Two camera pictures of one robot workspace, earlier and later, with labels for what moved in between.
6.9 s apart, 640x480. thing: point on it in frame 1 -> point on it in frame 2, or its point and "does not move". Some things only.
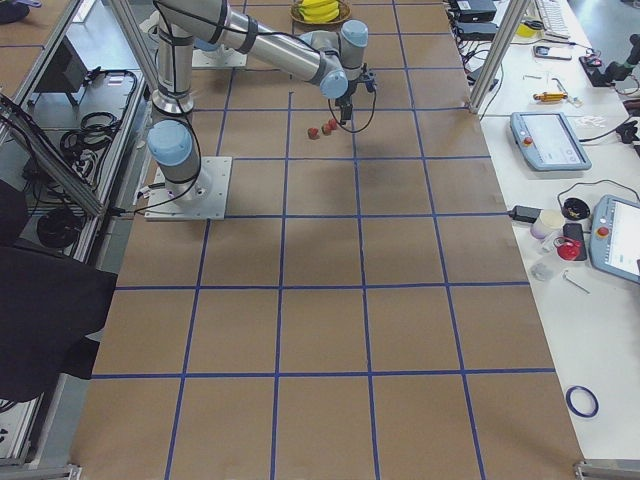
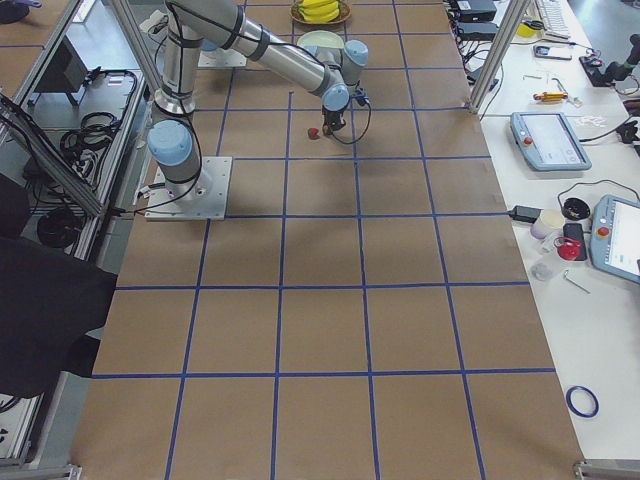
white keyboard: x=554 y=18 does not move
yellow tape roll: x=525 y=31 does not move
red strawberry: x=313 y=133 does not move
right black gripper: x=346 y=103 -> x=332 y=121
